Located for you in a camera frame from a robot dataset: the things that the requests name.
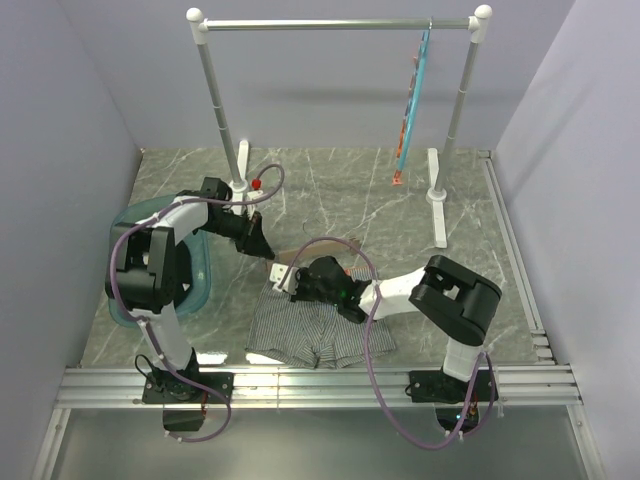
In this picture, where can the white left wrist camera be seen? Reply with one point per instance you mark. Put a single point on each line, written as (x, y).
(245, 192)

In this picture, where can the teal plastic basket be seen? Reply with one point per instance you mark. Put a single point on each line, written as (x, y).
(197, 243)

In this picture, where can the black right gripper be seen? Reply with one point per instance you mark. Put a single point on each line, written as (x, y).
(299, 296)

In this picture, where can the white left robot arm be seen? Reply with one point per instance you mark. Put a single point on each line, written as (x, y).
(147, 267)

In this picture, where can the black clothes in basket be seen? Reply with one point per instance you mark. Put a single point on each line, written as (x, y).
(187, 272)

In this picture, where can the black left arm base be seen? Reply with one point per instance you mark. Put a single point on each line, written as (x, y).
(185, 406)

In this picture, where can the beige clip hanger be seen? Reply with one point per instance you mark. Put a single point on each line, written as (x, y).
(309, 229)

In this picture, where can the grey striped boxer underwear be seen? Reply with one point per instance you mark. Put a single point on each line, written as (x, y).
(303, 334)

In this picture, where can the blue hanger with orange clips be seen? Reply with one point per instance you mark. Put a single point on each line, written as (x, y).
(414, 94)

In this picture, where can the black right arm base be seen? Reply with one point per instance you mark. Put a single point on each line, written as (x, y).
(426, 386)

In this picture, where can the aluminium mounting rail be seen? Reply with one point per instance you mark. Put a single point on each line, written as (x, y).
(275, 387)

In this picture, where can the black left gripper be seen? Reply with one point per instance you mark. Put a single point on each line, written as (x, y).
(253, 240)

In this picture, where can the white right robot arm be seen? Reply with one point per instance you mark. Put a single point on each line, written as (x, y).
(460, 302)

